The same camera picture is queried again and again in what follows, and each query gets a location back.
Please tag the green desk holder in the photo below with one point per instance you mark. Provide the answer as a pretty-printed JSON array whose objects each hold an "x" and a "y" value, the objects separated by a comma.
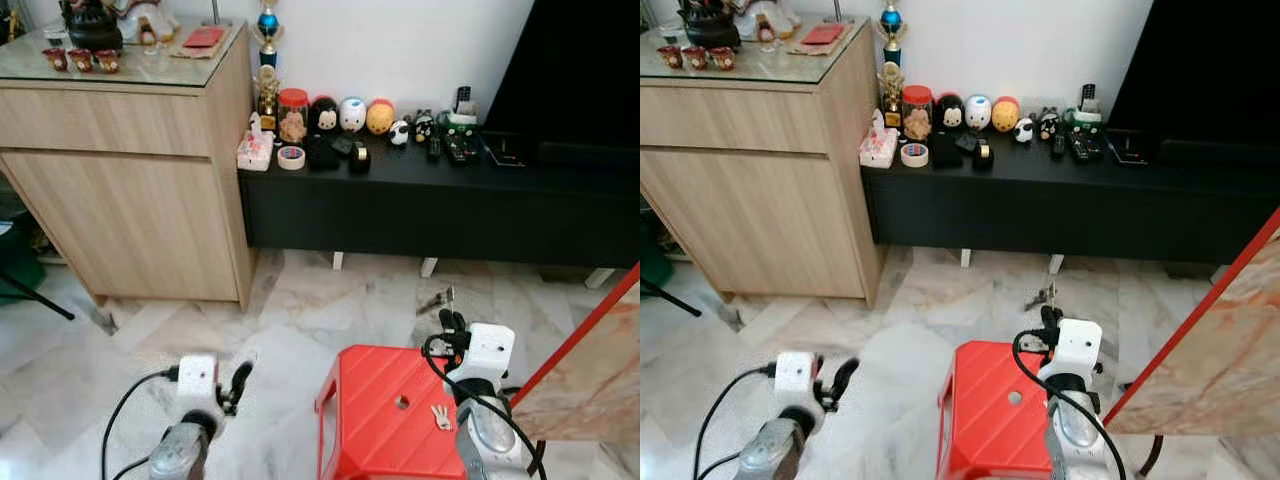
[
  {"x": 1084, "y": 119},
  {"x": 460, "y": 122}
]

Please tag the yellow bear plush toy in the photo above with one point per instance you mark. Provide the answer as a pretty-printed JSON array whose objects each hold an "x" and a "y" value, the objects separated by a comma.
[
  {"x": 1004, "y": 115},
  {"x": 379, "y": 118}
]

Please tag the blue ball trophy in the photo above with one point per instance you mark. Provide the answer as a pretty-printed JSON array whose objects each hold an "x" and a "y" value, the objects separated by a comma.
[
  {"x": 267, "y": 18},
  {"x": 891, "y": 16}
]

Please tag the red plastic stool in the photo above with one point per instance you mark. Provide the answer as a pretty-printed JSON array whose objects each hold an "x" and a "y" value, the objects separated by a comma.
[
  {"x": 370, "y": 420},
  {"x": 985, "y": 420}
]

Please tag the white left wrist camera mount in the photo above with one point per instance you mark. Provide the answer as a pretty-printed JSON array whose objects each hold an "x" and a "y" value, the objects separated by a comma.
[
  {"x": 197, "y": 380},
  {"x": 797, "y": 378}
]

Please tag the white ceramic figurine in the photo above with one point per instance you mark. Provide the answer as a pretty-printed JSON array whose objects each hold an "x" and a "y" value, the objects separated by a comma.
[
  {"x": 768, "y": 18},
  {"x": 150, "y": 20}
]

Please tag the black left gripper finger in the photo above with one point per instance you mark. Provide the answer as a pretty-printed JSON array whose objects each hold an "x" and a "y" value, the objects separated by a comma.
[
  {"x": 225, "y": 380},
  {"x": 243, "y": 378},
  {"x": 846, "y": 376},
  {"x": 824, "y": 376}
]

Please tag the small silver key pair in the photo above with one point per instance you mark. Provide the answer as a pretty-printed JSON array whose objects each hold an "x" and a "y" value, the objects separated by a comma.
[{"x": 441, "y": 418}]

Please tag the black low console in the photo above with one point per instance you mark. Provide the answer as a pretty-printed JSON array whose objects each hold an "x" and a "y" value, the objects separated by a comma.
[
  {"x": 1050, "y": 205},
  {"x": 420, "y": 210}
]

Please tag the black tripod leg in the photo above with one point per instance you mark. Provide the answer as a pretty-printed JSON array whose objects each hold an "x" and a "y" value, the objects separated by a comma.
[
  {"x": 40, "y": 297},
  {"x": 670, "y": 297}
]

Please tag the dark green bin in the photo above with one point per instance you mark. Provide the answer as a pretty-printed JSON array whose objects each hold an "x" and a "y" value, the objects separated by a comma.
[
  {"x": 650, "y": 250},
  {"x": 15, "y": 250}
]

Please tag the red lid snack jar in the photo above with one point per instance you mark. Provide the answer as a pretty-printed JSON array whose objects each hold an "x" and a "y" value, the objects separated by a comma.
[
  {"x": 917, "y": 94},
  {"x": 293, "y": 97}
]

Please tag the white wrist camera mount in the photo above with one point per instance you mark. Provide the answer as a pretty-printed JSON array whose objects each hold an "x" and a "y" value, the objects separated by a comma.
[
  {"x": 1075, "y": 348},
  {"x": 197, "y": 380},
  {"x": 490, "y": 350},
  {"x": 797, "y": 378}
]

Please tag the beige woven mat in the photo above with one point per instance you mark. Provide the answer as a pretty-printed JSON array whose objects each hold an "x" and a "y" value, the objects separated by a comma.
[
  {"x": 178, "y": 52},
  {"x": 797, "y": 49}
]

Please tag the black tape dispenser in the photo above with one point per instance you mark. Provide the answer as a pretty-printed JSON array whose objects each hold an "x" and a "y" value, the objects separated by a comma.
[
  {"x": 359, "y": 158},
  {"x": 983, "y": 155}
]

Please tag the black mouse plush toy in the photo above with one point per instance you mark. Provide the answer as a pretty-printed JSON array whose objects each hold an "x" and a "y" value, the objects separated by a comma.
[
  {"x": 948, "y": 114},
  {"x": 323, "y": 118}
]

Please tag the red booklet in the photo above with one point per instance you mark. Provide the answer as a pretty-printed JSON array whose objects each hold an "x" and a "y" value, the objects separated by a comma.
[
  {"x": 204, "y": 37},
  {"x": 824, "y": 34}
]

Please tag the small gold trophy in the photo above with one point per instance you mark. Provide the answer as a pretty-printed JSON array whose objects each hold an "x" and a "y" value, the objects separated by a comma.
[
  {"x": 267, "y": 85},
  {"x": 891, "y": 83}
]

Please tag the pink white tissue box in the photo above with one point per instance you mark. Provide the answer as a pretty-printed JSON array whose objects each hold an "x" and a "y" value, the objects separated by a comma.
[
  {"x": 253, "y": 152},
  {"x": 876, "y": 148}
]

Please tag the white round plush toy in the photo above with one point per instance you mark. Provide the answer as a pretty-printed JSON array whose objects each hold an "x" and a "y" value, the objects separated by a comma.
[
  {"x": 977, "y": 112},
  {"x": 352, "y": 115}
]

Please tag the white tape roll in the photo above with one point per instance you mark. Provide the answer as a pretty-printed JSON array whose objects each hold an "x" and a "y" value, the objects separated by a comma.
[
  {"x": 282, "y": 158},
  {"x": 905, "y": 154}
]

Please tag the small red tea cup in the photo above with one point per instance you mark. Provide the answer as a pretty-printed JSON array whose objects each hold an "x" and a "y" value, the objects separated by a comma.
[
  {"x": 698, "y": 58},
  {"x": 108, "y": 62},
  {"x": 724, "y": 59},
  {"x": 55, "y": 59},
  {"x": 81, "y": 60},
  {"x": 674, "y": 57}
]

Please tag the flat black tray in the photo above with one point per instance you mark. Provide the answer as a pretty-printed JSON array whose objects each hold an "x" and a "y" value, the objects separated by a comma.
[
  {"x": 505, "y": 152},
  {"x": 1128, "y": 149}
]

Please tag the black white animal figure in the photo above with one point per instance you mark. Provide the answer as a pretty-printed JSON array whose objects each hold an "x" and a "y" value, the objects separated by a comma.
[
  {"x": 424, "y": 127},
  {"x": 1048, "y": 124}
]

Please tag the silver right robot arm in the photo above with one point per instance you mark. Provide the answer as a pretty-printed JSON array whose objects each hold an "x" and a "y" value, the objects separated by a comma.
[
  {"x": 1078, "y": 435},
  {"x": 490, "y": 440}
]

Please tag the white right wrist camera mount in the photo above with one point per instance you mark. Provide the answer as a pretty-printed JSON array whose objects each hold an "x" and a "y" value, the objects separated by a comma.
[
  {"x": 490, "y": 350},
  {"x": 1075, "y": 348}
]

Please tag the black metal table leg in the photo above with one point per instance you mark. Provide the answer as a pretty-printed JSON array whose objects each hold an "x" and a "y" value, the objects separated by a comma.
[
  {"x": 540, "y": 460},
  {"x": 1155, "y": 455}
]

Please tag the black teapot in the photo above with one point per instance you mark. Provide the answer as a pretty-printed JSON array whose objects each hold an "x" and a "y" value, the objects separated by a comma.
[
  {"x": 710, "y": 28},
  {"x": 92, "y": 30}
]

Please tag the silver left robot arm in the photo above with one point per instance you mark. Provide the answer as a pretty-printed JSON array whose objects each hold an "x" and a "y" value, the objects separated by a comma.
[
  {"x": 178, "y": 450},
  {"x": 770, "y": 450}
]

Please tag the small panda figure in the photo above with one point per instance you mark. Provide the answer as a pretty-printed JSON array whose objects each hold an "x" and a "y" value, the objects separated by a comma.
[
  {"x": 399, "y": 133},
  {"x": 1024, "y": 130}
]

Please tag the slim black remote control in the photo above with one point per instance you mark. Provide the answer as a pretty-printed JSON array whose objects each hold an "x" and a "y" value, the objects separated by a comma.
[
  {"x": 1058, "y": 146},
  {"x": 435, "y": 148}
]

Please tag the marble pattern folding table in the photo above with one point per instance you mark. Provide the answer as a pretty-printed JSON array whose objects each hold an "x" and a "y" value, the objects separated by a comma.
[
  {"x": 590, "y": 380},
  {"x": 1210, "y": 360}
]

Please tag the light wooden cabinet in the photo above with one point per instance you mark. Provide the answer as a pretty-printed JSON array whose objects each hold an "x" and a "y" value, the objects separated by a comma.
[
  {"x": 750, "y": 205},
  {"x": 120, "y": 210}
]

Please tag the black pouch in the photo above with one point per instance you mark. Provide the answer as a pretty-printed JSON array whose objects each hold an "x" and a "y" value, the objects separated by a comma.
[
  {"x": 320, "y": 152},
  {"x": 945, "y": 150}
]

